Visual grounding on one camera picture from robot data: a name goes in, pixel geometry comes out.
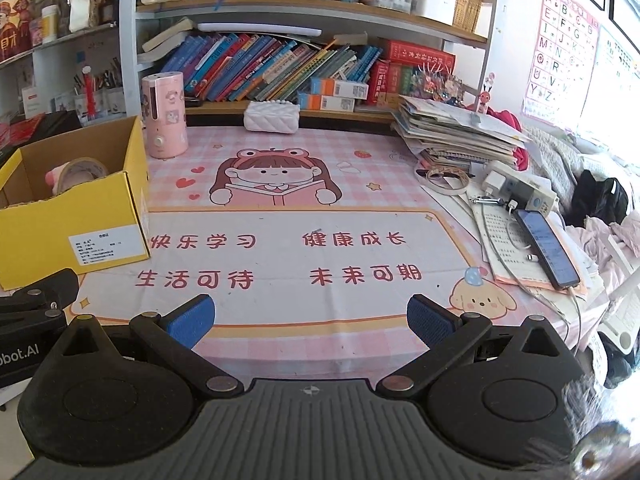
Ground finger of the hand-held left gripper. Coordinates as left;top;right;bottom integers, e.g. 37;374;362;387
0;267;80;328

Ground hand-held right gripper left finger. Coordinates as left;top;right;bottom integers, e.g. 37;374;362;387
47;294;246;393

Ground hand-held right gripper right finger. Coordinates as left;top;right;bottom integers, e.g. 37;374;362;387
375;294;576;395

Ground yellow cardboard box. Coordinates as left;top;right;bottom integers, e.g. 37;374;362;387
0;115;152;291

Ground pink plush toy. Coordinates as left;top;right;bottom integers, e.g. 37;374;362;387
44;164;68;192

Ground yellow tape roll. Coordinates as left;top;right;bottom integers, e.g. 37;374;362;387
52;157;108;193

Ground printed paper sheets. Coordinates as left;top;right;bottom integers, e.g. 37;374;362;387
467;195;606;306

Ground black smartphone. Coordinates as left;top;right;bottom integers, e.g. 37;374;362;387
514;208;582;291

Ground pink printed table cloth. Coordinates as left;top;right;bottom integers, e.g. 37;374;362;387
75;125;606;391

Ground white power strip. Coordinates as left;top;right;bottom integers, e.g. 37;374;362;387
482;160;558;216

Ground red paper decorations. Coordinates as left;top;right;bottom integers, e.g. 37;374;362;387
0;115;46;148

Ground black electronic keyboard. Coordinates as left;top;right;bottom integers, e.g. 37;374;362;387
0;110;83;151

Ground stack of papers and magazines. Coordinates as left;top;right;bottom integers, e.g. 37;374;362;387
391;94;532;171

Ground white card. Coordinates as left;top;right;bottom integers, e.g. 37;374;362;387
20;91;43;121

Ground pink cylindrical humidifier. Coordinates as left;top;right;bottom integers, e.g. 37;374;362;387
141;72;189;160

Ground black bag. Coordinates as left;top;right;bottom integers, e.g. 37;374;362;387
570;170;630;228

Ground red tassel ornament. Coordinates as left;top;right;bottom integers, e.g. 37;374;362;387
81;66;96;113

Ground red cloth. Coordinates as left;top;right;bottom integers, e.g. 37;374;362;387
485;105;531;171

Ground white quilted pouch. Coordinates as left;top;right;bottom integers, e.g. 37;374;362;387
243;100;302;135

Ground pink deer figure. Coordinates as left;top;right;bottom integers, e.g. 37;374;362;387
477;72;498;116

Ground colourful paper ornament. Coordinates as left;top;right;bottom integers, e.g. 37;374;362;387
411;64;462;106

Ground orange white carton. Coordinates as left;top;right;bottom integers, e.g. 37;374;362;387
299;92;357;112
310;77;369;101

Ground thick standing hardcover books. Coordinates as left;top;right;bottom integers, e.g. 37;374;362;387
367;60;426;106

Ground white wooden bookshelf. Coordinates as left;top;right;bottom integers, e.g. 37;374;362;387
0;0;501;128

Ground row of leaning colourful books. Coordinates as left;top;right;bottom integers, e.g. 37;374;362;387
160;32;386;106

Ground red fortune god paper box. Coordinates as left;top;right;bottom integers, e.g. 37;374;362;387
0;0;35;63

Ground red thick dictionary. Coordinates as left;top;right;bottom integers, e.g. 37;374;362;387
382;39;457;68

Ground white bottle yellow label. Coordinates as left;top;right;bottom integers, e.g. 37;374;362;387
41;5;61;45

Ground white wooden holder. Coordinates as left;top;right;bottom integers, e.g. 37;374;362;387
68;0;103;33

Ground white pen box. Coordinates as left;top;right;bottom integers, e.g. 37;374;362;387
410;0;458;26

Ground pink alphabet wall poster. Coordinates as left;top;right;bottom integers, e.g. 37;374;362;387
520;0;601;128

